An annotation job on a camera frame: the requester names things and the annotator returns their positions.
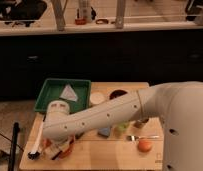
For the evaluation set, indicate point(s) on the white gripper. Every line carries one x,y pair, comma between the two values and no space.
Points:
48,143

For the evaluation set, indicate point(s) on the red bowl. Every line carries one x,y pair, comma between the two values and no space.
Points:
61,155

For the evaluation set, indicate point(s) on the brown board eraser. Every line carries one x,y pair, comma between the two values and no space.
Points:
54,150

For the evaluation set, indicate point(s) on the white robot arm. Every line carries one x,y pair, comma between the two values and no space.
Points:
178,105

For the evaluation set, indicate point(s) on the dark brown bowl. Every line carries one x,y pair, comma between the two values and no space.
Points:
117,93

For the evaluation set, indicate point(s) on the green cucumber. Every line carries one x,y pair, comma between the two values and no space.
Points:
79,135

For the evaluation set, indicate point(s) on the black pole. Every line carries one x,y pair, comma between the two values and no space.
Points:
15,133

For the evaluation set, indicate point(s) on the blue sponge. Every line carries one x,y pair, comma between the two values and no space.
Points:
105,132

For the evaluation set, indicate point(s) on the grey folded cloth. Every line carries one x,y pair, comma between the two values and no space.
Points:
69,94

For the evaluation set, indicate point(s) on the green plastic tray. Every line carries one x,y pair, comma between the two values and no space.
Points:
54,87

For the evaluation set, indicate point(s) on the white cup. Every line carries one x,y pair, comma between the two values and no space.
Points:
96,98

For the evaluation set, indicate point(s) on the green plastic cup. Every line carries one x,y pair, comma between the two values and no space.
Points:
122,127

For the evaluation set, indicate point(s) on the metal spoon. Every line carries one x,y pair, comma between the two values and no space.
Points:
134,138

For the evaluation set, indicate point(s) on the metal cup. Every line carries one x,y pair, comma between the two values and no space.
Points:
141,123

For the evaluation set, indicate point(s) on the orange fruit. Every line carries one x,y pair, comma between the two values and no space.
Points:
144,145

